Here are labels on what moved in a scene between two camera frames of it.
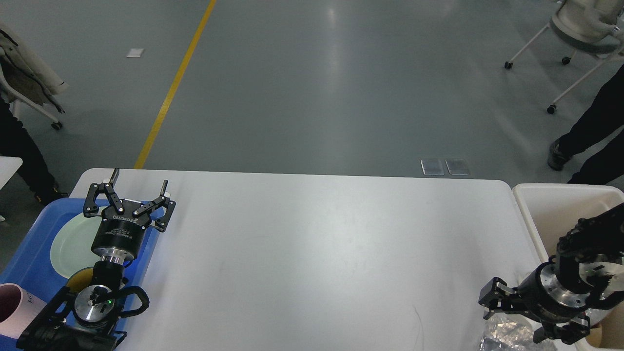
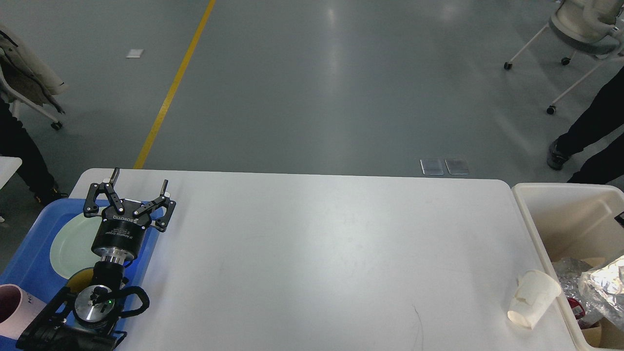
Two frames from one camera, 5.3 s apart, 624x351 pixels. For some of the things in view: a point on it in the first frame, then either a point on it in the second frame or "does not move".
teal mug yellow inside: [82, 278] does not move
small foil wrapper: [517, 331] → [603, 288]
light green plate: [70, 251] does not move
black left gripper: [120, 234] does not move
